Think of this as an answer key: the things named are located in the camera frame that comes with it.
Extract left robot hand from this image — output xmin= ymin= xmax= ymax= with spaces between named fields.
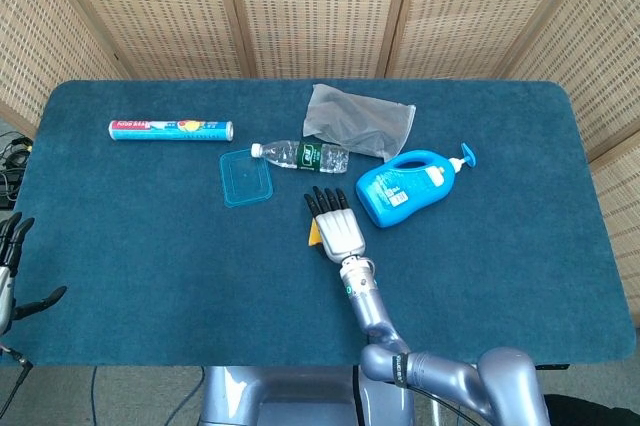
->
xmin=0 ymin=211 xmax=68 ymax=338

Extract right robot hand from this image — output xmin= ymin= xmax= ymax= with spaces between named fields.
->
xmin=303 ymin=186 xmax=368 ymax=264

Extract blue pump detergent bottle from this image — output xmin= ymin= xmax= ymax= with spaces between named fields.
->
xmin=355 ymin=142 xmax=479 ymax=229

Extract clear plastic water bottle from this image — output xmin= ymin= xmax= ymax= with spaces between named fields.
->
xmin=250 ymin=139 xmax=351 ymax=176

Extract transparent blue container lid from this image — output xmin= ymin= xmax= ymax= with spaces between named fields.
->
xmin=218 ymin=148 xmax=275 ymax=208

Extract grey mesh bag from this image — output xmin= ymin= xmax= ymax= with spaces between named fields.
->
xmin=302 ymin=83 xmax=417 ymax=163

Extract teal table cloth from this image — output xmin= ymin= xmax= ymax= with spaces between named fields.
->
xmin=0 ymin=78 xmax=637 ymax=368

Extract robot torso base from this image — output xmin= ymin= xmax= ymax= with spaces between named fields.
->
xmin=198 ymin=364 xmax=416 ymax=426

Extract blue food bag roll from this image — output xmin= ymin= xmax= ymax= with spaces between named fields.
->
xmin=108 ymin=119 xmax=236 ymax=143

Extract woven bamboo folding screen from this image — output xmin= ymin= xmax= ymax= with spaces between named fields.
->
xmin=0 ymin=0 xmax=640 ymax=325

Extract black cables on floor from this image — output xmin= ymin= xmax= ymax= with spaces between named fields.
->
xmin=0 ymin=131 xmax=35 ymax=210

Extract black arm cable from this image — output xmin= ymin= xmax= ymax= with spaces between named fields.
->
xmin=352 ymin=364 xmax=484 ymax=426

